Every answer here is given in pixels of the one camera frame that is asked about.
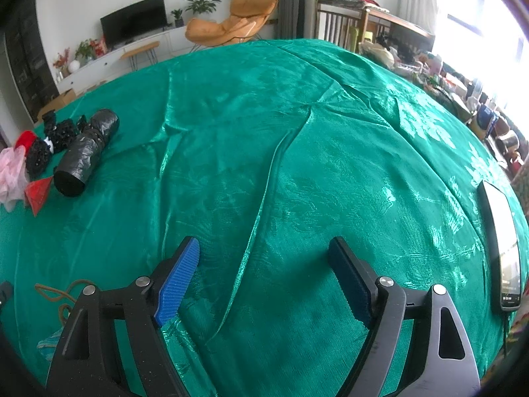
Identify black hair scrunchies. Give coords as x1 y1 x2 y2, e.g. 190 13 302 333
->
25 138 54 176

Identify wooden railed bench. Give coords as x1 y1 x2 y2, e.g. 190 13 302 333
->
315 0 436 56

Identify orange lounge chair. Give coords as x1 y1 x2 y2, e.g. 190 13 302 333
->
185 0 279 48

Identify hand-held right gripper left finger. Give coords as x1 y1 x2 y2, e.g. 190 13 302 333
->
45 237 201 397

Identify large green potted plant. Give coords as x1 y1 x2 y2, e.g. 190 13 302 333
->
184 0 222 15

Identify flat screen television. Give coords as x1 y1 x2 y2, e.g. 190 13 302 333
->
100 0 168 47

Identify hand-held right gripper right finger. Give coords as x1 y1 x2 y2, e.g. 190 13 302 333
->
328 237 482 397

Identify window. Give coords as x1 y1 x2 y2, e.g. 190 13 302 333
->
434 0 529 92

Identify dark glass cabinet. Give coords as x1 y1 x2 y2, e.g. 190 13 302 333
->
4 4 61 122

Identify pink mesh bath pouf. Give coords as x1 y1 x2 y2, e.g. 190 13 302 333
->
0 147 31 213

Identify black mesh bath pouf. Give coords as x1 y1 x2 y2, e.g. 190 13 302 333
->
50 119 80 152

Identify pile of cluttered household goods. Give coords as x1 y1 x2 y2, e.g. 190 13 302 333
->
359 37 529 174

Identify black trash bag roll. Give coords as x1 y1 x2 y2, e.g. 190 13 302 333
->
54 108 120 198

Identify wooden side table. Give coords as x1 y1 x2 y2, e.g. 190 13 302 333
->
121 40 160 71

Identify green plant with red blooms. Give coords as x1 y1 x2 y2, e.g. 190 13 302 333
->
74 38 98 65

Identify smartphone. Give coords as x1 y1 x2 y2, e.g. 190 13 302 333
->
477 181 522 313

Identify white television cabinet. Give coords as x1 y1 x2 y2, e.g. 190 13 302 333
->
54 25 199 96

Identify red mesh bath pouf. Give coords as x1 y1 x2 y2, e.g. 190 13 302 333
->
16 130 38 152

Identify green satin tablecloth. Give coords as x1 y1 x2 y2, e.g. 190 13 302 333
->
0 38 529 397

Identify red foil packet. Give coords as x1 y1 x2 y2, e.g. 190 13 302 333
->
23 176 55 218

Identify grey curtain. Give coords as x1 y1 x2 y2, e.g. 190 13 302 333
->
276 0 315 42

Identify red flowers in vase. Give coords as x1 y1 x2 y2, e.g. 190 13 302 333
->
53 47 71 81

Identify brown cardboard box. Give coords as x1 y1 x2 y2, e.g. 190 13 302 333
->
36 88 77 122

